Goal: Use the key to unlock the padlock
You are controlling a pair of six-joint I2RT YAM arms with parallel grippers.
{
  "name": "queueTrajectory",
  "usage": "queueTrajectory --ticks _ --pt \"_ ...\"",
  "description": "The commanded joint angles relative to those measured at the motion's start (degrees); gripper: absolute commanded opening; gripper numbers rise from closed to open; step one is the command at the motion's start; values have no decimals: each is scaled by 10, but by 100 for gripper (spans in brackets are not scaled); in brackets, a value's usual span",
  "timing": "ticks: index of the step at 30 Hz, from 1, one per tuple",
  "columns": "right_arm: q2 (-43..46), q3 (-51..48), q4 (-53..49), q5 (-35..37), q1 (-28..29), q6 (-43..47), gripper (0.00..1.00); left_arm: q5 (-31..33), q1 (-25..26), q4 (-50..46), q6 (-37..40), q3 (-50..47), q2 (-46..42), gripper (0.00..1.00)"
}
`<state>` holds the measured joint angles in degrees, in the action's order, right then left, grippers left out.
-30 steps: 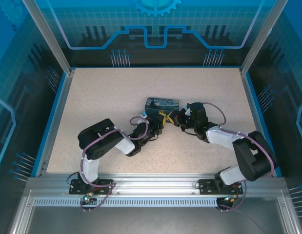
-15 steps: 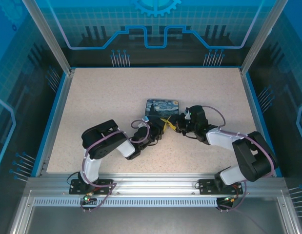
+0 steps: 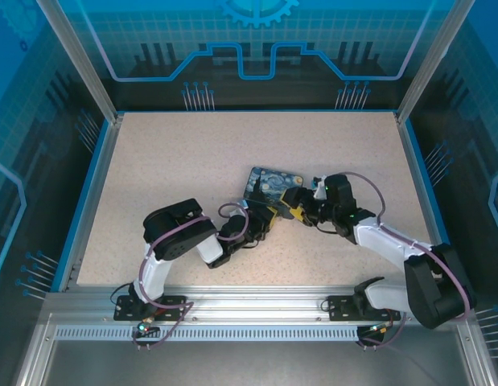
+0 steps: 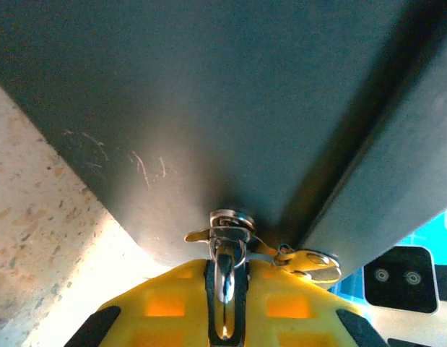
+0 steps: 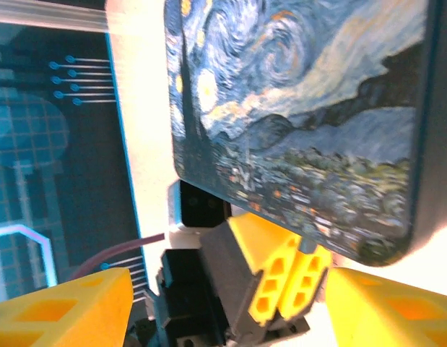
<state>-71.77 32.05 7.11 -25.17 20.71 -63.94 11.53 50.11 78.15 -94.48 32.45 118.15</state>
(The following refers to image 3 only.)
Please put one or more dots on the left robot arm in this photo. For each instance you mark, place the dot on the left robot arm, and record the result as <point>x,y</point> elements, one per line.
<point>176,233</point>

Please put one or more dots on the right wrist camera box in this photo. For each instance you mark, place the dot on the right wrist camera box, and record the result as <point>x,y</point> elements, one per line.
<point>320,189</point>

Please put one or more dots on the blue table edge strip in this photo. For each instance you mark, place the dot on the blue table edge strip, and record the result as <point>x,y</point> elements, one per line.
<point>83,201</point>
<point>252,111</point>
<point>429,201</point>

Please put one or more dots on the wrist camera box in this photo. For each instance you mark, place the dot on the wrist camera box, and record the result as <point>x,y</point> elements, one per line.
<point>240,204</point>
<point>320,189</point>

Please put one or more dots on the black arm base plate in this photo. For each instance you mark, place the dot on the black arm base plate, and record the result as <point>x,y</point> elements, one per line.
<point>341,307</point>
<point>172,307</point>

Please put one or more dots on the aluminium cross rail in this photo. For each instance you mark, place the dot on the aluminium cross rail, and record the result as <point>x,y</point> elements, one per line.
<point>252,301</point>

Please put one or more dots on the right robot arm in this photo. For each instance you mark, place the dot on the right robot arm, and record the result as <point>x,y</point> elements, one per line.
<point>433,289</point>

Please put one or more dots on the small teal padlock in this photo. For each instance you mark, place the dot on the small teal padlock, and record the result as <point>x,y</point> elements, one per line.
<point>286,213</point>

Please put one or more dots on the aluminium side rail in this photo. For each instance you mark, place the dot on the aluminium side rail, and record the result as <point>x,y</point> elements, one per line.
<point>95,193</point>

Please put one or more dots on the starry night tin box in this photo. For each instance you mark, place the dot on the starry night tin box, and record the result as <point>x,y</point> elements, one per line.
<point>268,185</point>

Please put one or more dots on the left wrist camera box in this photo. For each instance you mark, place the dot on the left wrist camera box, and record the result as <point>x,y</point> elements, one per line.
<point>240,204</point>

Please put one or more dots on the metal lower tray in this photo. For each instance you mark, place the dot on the metal lower tray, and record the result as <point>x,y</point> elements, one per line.
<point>248,366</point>

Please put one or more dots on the aluminium frame post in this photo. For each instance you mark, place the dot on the aluminium frame post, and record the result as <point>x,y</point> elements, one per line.
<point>89,68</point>
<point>426,68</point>

